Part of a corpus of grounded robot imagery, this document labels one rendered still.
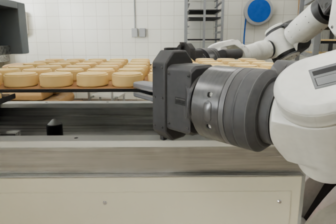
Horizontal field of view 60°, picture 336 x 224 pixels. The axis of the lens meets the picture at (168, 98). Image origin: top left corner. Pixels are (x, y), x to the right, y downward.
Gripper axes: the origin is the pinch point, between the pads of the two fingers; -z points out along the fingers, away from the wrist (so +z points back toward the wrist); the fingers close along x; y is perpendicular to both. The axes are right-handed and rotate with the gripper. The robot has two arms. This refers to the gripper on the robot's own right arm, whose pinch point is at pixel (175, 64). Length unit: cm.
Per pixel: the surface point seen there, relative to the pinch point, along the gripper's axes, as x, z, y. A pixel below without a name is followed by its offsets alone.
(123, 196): -19.2, -33.8, 18.7
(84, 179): -16.2, -38.2, 13.8
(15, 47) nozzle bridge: 4, -27, -44
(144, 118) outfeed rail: -13.8, -11.0, -1.1
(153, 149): -11.1, -29.4, 21.6
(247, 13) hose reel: 41, 330, -160
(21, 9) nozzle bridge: 16, -25, -43
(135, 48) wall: -11, 237, -298
